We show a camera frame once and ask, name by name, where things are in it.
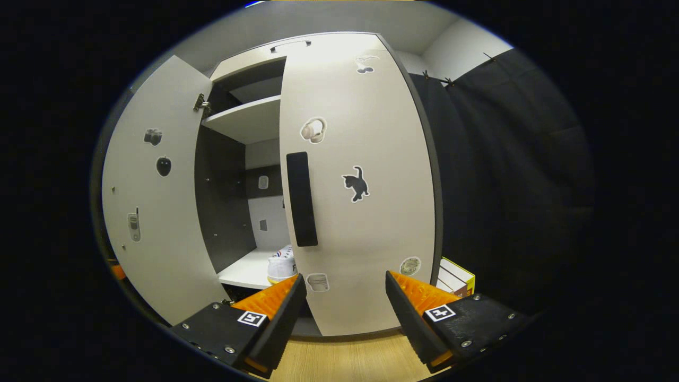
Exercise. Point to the white cabinet door black cat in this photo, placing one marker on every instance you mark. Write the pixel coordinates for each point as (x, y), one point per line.
(382, 239)

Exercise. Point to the white cabinet door camera sticker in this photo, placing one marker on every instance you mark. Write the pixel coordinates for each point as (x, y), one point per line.
(159, 223)

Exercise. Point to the white cabinet drawer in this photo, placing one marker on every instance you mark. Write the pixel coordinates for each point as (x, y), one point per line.
(238, 66)

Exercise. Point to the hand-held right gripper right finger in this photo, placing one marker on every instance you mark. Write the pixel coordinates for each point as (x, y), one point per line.
(412, 324)

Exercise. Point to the white canvas shoe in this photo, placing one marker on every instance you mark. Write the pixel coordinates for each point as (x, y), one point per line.
(281, 268)

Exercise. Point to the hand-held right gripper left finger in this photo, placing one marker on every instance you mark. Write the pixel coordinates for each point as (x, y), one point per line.
(278, 326)

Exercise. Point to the yellow book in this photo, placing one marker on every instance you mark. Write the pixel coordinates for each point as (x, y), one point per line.
(459, 268)

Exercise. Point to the white and grey shoe cabinet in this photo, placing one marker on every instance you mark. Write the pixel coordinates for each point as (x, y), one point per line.
(228, 212)

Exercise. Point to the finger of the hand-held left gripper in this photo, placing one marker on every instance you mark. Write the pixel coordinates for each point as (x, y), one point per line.
(118, 271)

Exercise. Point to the row of black cloth clips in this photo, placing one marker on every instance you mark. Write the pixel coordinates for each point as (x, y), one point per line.
(448, 81)

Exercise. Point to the brown book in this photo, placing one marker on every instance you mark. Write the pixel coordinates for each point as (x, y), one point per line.
(448, 284)

